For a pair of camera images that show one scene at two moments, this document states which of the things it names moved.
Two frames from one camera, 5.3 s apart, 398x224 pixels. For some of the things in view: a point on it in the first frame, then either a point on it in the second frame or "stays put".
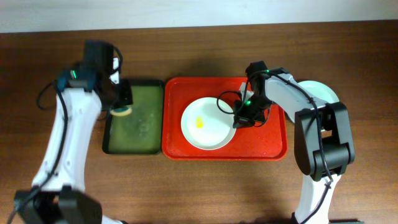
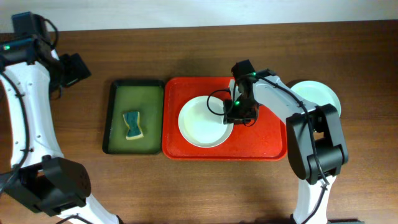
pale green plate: x=320 y=91 stays put
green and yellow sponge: x=120 y=111 to x=132 y=119
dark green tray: x=142 y=132 stays put
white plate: x=206 y=126 stays put
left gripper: x=123 y=94 to x=76 y=69
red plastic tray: x=268 y=142 stays put
